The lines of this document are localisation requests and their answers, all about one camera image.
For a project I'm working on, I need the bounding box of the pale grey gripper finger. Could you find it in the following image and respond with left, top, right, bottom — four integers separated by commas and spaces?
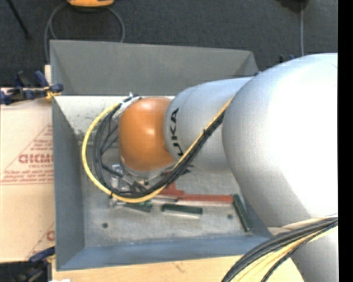
108, 197, 127, 209

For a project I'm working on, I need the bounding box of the dark green flat block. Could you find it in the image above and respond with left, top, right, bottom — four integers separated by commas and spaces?
161, 203, 204, 216
231, 193, 252, 233

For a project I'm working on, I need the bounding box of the red-brown flat block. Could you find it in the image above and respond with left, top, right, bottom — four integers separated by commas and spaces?
161, 183, 234, 204

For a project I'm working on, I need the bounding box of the brown cardboard board, red print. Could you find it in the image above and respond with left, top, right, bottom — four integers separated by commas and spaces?
0, 88, 56, 264

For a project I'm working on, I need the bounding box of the grey metal bin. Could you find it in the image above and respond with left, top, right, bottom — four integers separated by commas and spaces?
49, 39, 273, 271

